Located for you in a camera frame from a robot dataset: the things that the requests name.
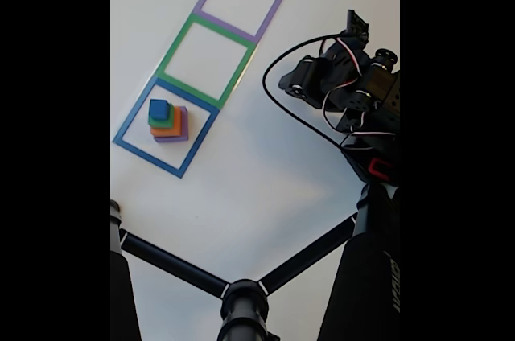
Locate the green square frame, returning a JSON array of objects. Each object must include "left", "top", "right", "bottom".
[{"left": 154, "top": 12, "right": 258, "bottom": 111}]

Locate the purple square block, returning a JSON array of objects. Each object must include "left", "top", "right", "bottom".
[{"left": 153, "top": 105, "right": 190, "bottom": 144}]

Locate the black camera tripod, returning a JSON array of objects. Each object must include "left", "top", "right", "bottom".
[{"left": 110, "top": 182, "right": 401, "bottom": 341}]

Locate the orange square block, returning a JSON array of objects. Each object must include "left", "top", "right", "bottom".
[{"left": 150, "top": 106, "right": 183, "bottom": 138}]

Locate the blue square frame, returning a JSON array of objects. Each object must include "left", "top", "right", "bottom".
[{"left": 112, "top": 76, "right": 220, "bottom": 179}]

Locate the green square block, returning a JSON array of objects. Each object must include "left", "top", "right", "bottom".
[{"left": 147, "top": 103, "right": 175, "bottom": 128}]

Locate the small blue cube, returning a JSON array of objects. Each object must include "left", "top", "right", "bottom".
[{"left": 148, "top": 98, "right": 170, "bottom": 121}]

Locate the black camera cable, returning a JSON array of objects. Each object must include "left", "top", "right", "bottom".
[{"left": 262, "top": 32, "right": 363, "bottom": 149}]

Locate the red white servo cable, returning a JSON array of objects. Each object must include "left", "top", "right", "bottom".
[{"left": 321, "top": 37, "right": 398, "bottom": 151}]

